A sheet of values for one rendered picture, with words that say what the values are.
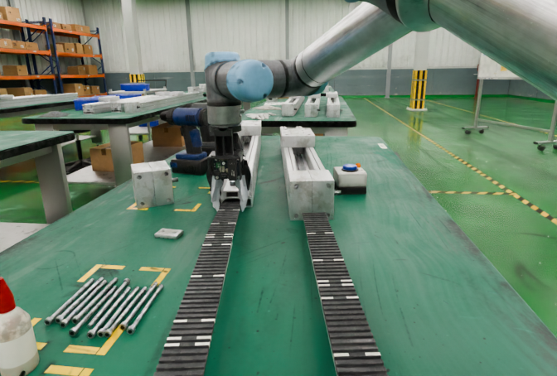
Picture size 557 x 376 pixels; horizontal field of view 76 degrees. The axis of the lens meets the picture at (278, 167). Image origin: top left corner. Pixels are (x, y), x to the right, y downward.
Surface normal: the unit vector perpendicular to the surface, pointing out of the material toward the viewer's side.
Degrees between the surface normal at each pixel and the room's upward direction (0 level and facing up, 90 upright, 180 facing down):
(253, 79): 90
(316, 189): 90
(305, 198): 90
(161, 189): 90
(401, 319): 0
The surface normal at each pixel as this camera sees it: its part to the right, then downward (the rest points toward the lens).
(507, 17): -0.88, 0.27
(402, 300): -0.01, -0.97
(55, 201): -0.11, 0.25
